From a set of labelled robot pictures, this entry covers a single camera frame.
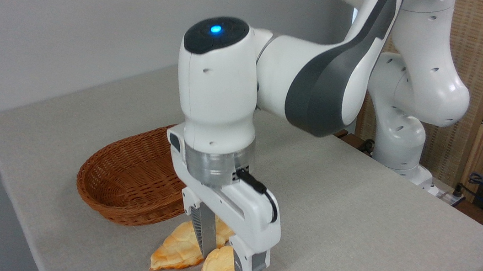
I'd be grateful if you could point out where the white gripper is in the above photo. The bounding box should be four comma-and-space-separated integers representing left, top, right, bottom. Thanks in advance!
149, 122, 294, 271

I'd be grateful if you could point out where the long golden bread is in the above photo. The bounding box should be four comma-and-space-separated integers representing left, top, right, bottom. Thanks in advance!
148, 209, 237, 271

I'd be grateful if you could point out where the brown oval wicker basket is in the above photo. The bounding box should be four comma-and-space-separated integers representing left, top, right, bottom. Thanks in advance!
71, 113, 197, 234

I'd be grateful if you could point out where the grey tablecloth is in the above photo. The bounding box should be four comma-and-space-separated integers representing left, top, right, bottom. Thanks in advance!
0, 43, 483, 271

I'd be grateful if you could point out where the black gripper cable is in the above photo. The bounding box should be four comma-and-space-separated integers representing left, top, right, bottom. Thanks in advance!
231, 168, 284, 224

